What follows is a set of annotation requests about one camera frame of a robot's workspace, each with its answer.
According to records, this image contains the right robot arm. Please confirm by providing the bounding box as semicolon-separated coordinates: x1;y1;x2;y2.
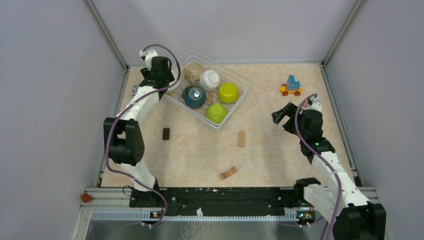
271;100;387;240

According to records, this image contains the wooden arch block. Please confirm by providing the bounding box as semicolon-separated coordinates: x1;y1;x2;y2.
219;166;238;181

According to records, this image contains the playing card deck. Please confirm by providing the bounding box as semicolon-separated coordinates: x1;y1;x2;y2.
131;85;139;96

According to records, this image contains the orange block on rail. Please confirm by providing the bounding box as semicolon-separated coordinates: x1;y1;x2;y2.
80;193;92;203

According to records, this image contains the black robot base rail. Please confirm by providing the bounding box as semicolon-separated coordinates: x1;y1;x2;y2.
129;187;317;220

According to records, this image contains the round lime green bowl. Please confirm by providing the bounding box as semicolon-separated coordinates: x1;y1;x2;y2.
218;82;240;104

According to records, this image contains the square lime green bowl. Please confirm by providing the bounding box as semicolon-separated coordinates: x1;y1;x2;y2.
205;103;228;124

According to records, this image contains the wooden block under rack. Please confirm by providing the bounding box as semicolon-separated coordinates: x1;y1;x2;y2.
206;91;215;105

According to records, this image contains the white ceramic bowl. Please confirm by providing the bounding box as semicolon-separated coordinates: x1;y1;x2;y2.
199;69;221;91

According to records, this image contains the blue toy block vehicle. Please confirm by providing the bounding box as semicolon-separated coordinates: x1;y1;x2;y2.
279;75;303;97

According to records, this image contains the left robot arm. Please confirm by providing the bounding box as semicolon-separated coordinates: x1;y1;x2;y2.
103;56;175;207

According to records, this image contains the white wire dish rack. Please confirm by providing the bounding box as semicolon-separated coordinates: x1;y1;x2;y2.
165;49;253;131

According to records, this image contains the dark brown wooden block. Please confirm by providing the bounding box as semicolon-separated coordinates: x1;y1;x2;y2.
162;127;170;141

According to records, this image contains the light wooden block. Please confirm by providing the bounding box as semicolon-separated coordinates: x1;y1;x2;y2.
237;131;246;148

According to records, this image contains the beige ceramic bowl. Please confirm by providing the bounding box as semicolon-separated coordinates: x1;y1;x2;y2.
183;61;205;82

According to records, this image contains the teal ceramic bowl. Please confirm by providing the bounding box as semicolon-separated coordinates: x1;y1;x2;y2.
181;86;207;109

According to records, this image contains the white bowl with blue rim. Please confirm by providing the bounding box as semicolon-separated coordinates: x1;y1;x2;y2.
166;70;180;94

